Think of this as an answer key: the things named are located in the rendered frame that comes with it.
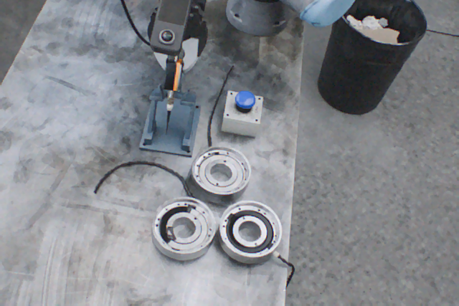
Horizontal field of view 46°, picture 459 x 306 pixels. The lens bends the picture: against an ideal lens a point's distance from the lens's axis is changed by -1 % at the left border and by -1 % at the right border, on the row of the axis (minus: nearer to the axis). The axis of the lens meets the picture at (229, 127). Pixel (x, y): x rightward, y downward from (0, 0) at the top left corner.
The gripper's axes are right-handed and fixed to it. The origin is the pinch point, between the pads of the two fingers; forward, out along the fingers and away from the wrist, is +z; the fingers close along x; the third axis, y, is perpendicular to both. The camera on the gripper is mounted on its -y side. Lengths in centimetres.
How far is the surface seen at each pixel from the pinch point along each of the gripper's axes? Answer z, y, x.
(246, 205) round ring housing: 13.8, -16.2, -16.1
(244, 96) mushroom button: 8.8, 4.6, -13.0
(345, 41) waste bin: 58, 88, -50
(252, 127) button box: 13.5, 1.2, -15.7
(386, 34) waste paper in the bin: 58, 96, -66
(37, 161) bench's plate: 16.9, -12.3, 22.1
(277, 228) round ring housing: 14.1, -19.6, -21.7
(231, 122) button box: 13.1, 1.3, -11.5
